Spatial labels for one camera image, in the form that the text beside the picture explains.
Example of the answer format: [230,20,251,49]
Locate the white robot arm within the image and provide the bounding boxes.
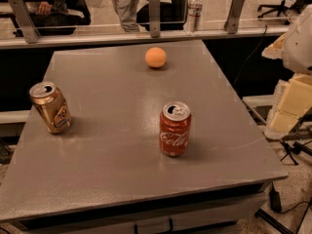
[262,5,312,139]

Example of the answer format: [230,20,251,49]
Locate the black power adapter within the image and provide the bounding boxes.
[269,184,282,213]

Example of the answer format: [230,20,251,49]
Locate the orange fruit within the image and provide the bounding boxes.
[145,47,167,68]

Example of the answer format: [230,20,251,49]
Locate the seated person left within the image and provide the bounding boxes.
[26,0,91,36]

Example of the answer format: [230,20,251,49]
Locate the metal barrier rail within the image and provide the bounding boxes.
[0,25,289,50]

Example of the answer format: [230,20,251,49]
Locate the left metal bracket post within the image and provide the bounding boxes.
[8,0,40,44]

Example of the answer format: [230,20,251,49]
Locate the middle metal bracket post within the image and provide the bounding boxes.
[148,0,160,38]

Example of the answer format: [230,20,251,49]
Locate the right metal bracket post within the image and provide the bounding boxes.
[223,0,245,34]

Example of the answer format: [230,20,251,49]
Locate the metal bracket post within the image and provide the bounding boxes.
[148,0,160,38]
[8,0,40,44]
[223,0,245,34]

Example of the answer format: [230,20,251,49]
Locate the standing person grey trousers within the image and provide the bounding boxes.
[111,0,139,33]

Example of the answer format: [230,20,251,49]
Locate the red coke can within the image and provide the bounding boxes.
[159,101,192,157]

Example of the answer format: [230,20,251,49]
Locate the clear plastic water bottle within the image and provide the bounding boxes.
[188,0,203,32]

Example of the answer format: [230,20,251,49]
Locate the gold soda can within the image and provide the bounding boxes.
[29,81,72,134]

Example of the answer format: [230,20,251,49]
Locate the black tripod stand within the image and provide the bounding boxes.
[281,141,312,166]

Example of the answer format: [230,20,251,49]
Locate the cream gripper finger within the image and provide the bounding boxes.
[268,73,312,133]
[261,34,286,59]

